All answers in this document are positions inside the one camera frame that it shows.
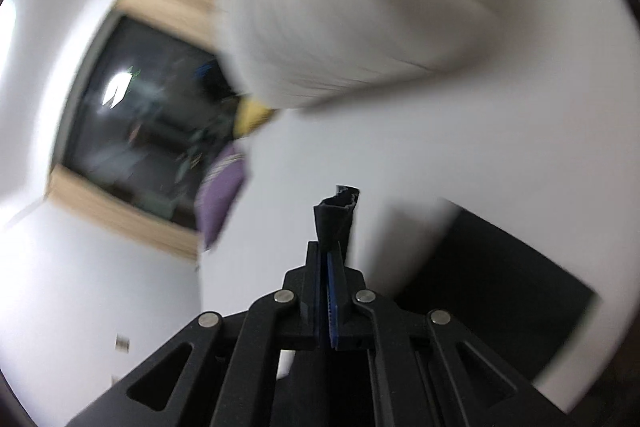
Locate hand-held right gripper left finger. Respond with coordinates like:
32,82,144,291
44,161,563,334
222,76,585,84
65,241,329,427

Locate bed with white sheet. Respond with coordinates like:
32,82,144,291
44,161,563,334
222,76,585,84
192,0,631,413

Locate dark glass window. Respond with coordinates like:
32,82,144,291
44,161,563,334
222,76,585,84
52,14,243,230

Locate black denim pants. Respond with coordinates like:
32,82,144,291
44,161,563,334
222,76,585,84
312,184,598,380

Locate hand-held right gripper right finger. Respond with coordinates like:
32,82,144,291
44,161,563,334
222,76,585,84
327,242,571,427

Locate yellow pillow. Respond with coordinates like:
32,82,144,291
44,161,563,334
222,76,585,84
234,97,276,138

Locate purple pillow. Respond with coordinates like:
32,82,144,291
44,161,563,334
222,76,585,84
195,142,251,253

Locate cream bolster pillow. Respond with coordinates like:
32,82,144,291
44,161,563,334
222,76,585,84
215,0,506,110

